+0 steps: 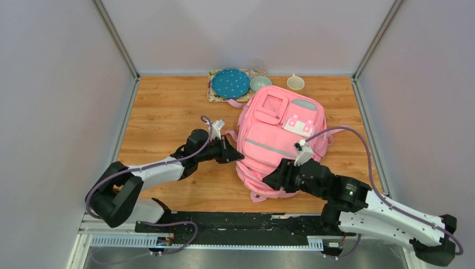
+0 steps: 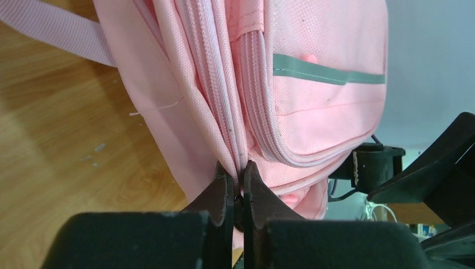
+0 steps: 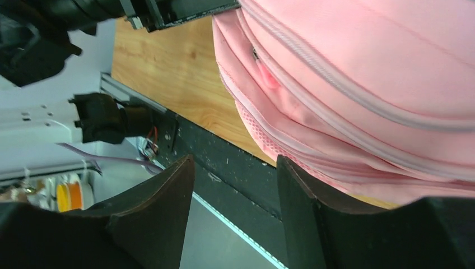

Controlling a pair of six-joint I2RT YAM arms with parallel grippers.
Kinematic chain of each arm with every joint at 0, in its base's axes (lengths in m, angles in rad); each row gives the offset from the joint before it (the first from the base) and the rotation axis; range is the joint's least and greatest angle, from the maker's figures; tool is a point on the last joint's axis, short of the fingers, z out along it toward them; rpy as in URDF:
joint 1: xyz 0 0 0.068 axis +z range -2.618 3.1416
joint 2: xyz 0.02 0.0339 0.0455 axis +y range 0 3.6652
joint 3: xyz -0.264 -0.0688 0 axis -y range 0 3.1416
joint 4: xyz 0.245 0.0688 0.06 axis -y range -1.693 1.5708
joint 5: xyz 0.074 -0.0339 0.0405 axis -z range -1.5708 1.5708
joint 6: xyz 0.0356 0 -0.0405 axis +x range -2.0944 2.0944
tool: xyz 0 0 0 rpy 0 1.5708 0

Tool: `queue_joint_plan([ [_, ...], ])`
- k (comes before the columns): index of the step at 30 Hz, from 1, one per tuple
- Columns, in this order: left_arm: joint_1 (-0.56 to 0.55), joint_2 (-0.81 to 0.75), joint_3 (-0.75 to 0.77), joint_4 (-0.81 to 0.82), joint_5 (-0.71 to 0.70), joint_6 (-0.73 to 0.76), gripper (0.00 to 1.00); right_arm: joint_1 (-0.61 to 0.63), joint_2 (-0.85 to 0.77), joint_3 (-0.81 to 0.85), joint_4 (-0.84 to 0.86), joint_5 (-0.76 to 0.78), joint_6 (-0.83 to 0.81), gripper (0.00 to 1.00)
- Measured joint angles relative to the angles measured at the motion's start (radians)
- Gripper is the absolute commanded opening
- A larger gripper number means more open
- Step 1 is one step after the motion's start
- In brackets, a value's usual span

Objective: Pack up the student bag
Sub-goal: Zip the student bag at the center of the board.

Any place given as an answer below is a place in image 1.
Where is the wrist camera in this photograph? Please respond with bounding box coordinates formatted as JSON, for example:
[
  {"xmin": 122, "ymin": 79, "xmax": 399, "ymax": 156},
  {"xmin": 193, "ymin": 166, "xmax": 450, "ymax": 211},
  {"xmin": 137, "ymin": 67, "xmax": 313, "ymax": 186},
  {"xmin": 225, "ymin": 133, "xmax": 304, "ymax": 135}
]
[
  {"xmin": 211, "ymin": 119, "xmax": 225, "ymax": 139},
  {"xmin": 294, "ymin": 140, "xmax": 314, "ymax": 166}
]

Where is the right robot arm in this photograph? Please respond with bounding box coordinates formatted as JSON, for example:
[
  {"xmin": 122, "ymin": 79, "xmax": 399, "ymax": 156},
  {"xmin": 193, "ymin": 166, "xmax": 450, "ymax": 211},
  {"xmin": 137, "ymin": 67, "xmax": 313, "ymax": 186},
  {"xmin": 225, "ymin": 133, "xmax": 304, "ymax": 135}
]
[{"xmin": 263, "ymin": 159, "xmax": 457, "ymax": 267}]

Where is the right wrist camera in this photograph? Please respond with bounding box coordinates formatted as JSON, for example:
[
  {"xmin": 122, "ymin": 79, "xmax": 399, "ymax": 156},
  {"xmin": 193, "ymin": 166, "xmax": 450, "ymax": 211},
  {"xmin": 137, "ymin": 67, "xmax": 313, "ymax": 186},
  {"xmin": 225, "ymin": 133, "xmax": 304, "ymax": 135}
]
[{"xmin": 294, "ymin": 140, "xmax": 314, "ymax": 166}]

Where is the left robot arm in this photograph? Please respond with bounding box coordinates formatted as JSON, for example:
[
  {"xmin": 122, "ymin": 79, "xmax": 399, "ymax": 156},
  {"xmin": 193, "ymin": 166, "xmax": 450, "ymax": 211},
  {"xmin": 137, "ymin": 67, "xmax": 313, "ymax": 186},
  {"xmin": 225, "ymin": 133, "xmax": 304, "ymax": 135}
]
[{"xmin": 85, "ymin": 129, "xmax": 244, "ymax": 228}]

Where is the blue polka dot plate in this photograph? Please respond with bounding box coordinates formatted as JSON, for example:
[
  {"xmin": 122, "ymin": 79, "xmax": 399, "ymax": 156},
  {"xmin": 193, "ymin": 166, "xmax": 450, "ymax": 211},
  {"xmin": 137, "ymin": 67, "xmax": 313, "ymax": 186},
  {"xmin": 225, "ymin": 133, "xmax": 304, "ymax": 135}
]
[{"xmin": 211, "ymin": 68, "xmax": 250, "ymax": 99}]

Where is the light green bowl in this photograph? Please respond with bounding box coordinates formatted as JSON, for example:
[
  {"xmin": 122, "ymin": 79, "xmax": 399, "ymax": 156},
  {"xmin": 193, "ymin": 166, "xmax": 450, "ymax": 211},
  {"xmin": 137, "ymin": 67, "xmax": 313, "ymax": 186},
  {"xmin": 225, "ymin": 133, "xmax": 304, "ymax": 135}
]
[{"xmin": 249, "ymin": 76, "xmax": 273, "ymax": 92}]

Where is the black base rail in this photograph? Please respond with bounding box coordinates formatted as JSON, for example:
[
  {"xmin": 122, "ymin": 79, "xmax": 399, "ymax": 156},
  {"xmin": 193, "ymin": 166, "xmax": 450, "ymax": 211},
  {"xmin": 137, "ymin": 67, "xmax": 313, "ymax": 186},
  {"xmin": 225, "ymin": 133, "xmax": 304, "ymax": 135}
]
[{"xmin": 134, "ymin": 211, "xmax": 343, "ymax": 246}]

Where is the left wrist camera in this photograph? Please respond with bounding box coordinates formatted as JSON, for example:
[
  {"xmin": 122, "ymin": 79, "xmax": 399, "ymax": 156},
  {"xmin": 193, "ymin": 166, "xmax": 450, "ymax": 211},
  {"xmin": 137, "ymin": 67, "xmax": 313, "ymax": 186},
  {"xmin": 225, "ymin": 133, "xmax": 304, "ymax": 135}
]
[{"xmin": 211, "ymin": 119, "xmax": 225, "ymax": 139}]

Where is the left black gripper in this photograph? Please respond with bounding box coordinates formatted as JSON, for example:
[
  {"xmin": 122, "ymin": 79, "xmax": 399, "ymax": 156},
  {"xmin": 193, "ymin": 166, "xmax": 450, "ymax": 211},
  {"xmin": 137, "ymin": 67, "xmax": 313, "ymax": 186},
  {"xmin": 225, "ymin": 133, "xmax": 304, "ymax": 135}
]
[{"xmin": 196, "ymin": 135, "xmax": 244, "ymax": 164}]

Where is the yellow mug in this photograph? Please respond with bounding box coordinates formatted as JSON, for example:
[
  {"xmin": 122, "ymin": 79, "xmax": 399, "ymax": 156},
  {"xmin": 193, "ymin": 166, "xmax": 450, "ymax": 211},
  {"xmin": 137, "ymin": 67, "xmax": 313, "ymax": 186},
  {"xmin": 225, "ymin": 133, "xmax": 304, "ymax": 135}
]
[{"xmin": 286, "ymin": 73, "xmax": 305, "ymax": 90}]

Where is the pink student backpack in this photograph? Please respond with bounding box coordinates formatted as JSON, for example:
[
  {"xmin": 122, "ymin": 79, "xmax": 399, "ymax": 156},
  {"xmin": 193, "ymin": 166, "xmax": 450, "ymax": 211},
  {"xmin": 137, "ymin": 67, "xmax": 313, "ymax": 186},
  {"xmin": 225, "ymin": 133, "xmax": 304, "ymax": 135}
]
[{"xmin": 225, "ymin": 86, "xmax": 327, "ymax": 203}]

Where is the floral placemat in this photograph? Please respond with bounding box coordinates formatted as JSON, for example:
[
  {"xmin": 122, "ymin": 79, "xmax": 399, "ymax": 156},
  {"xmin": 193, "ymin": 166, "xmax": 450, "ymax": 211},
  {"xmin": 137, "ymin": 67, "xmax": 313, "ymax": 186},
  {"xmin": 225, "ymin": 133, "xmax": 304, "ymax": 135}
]
[{"xmin": 207, "ymin": 69, "xmax": 254, "ymax": 103}]

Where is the clear drinking glass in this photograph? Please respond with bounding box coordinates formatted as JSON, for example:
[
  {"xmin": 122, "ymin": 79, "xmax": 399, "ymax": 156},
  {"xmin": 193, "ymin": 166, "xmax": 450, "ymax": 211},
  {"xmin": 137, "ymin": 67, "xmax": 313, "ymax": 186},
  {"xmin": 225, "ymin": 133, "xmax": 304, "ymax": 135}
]
[{"xmin": 247, "ymin": 58, "xmax": 266, "ymax": 79}]

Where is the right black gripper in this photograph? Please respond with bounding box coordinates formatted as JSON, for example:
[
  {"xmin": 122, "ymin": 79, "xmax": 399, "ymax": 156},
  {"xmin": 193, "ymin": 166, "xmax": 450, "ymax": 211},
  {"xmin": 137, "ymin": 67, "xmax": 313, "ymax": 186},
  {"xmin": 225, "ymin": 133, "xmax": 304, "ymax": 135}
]
[{"xmin": 262, "ymin": 158, "xmax": 326, "ymax": 201}]

